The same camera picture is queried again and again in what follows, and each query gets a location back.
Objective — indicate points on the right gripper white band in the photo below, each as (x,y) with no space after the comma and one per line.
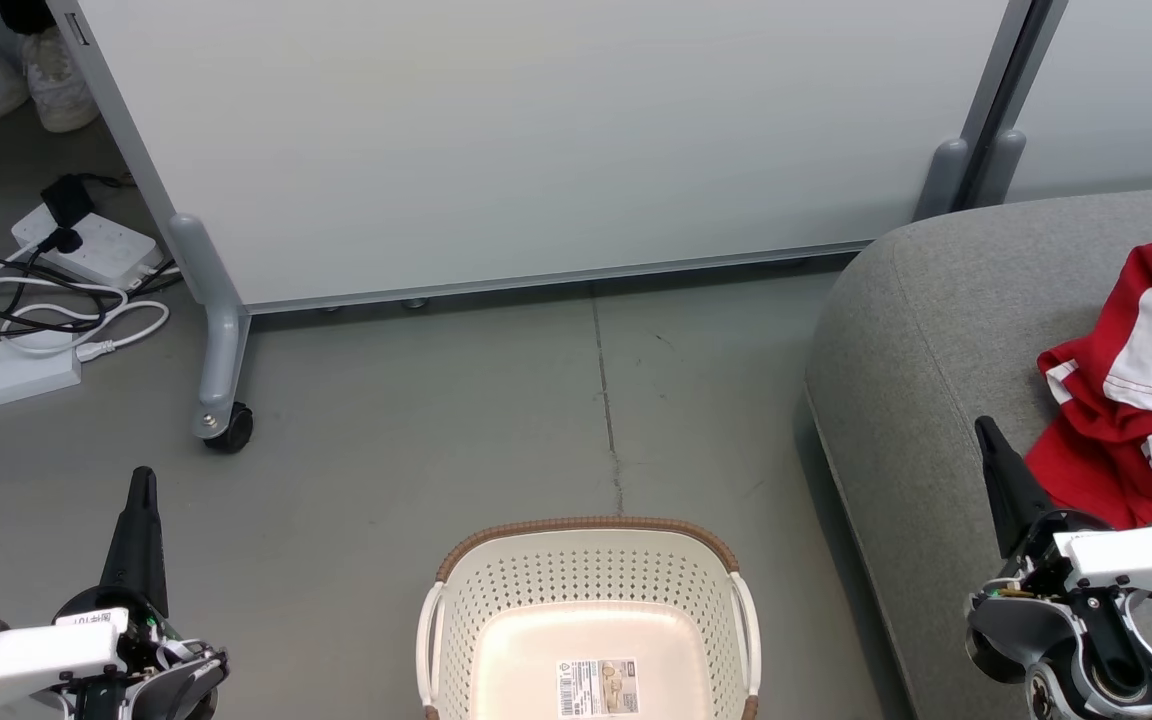
(1136,560)

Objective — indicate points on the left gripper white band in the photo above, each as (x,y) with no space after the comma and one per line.
(26,655)

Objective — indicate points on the red and white garment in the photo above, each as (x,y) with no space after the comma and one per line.
(1136,380)

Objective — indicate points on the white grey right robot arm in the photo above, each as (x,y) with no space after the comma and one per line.
(1066,660)

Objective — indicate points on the cream perforated laundry basket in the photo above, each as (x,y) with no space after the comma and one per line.
(586,600)

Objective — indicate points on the paper label in basket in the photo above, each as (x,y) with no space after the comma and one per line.
(597,686)

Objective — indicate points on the grey fabric sofa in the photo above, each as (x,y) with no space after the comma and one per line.
(936,380)

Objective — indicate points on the flat white power box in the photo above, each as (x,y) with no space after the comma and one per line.
(6,380)

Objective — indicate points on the grey partition leg with caster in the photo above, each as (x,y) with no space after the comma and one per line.
(218,340)

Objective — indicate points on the white power strip with sockets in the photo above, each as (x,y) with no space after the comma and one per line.
(106,255)

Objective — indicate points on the short grey partition foot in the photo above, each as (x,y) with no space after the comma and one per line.
(941,180)
(998,170)

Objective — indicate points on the black plug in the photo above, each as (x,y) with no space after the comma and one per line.
(58,240)

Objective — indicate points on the black power adapter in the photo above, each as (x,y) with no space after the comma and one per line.
(68,198)

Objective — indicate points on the narrow white partition panel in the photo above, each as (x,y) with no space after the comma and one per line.
(1116,90)

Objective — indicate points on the large white partition panel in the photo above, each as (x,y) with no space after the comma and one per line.
(536,130)

